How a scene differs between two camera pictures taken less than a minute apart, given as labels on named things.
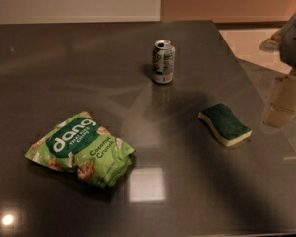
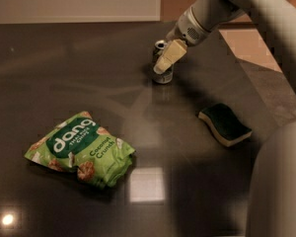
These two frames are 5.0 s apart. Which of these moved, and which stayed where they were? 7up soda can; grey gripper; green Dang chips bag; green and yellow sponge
Moved: grey gripper
Stayed: green Dang chips bag; green and yellow sponge; 7up soda can
